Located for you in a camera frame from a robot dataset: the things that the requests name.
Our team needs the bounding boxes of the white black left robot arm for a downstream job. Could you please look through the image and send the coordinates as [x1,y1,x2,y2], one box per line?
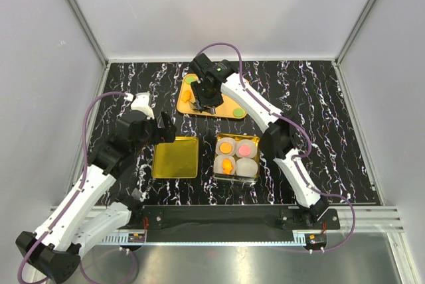
[15,110,176,283]

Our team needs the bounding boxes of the orange round cookie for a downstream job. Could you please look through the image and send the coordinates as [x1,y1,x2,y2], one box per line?
[219,142,233,154]

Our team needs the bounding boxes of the white paper cup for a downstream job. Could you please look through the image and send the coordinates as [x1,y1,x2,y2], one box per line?
[235,139,257,159]
[213,155,236,175]
[236,158,258,178]
[216,137,236,156]

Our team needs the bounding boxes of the green round cookie back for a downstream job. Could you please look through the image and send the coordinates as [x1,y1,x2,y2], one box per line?
[185,76,197,84]

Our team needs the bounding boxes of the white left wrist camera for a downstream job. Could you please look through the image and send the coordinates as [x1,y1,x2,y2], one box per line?
[124,92,155,119]

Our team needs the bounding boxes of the green round cookie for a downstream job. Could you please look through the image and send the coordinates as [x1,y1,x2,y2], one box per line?
[232,108,244,117]
[185,76,197,84]

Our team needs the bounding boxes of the green round cookie front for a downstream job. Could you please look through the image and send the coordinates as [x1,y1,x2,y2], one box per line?
[232,108,244,117]

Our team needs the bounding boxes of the orange plastic tray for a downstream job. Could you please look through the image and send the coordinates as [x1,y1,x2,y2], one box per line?
[177,74,247,119]

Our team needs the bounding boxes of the gold tin lid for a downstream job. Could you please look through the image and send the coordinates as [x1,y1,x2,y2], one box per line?
[152,137,199,179]

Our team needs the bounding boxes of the orange fish cookie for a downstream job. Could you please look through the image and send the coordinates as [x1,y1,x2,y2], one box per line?
[181,90,192,103]
[222,159,233,175]

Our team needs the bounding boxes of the gold cookie tin box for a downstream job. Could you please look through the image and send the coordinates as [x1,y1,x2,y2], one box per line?
[212,133,260,184]

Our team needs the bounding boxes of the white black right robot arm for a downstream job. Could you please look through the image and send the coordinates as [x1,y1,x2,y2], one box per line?
[189,53,329,229]

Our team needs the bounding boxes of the white paper cup back right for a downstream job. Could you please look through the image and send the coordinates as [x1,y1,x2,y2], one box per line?
[235,139,257,159]

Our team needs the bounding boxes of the white paper cup back left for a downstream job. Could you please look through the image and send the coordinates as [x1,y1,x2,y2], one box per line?
[216,137,236,156]

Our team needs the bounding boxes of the white paper cup front left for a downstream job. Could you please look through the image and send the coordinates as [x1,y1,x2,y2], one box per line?
[213,155,236,175]

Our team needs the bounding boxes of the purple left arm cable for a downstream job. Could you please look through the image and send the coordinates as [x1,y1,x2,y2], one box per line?
[16,91,137,284]

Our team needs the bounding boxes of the white paper cup front right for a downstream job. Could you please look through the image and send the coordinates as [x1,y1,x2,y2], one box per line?
[236,158,258,178]

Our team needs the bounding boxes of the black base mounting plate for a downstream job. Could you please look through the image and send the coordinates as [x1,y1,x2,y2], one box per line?
[126,205,341,244]

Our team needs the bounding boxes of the pink round cookie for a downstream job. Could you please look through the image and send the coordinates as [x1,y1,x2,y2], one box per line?
[238,145,252,157]

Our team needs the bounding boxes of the metal serving tongs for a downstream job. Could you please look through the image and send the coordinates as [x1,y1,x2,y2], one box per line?
[190,100,215,115]

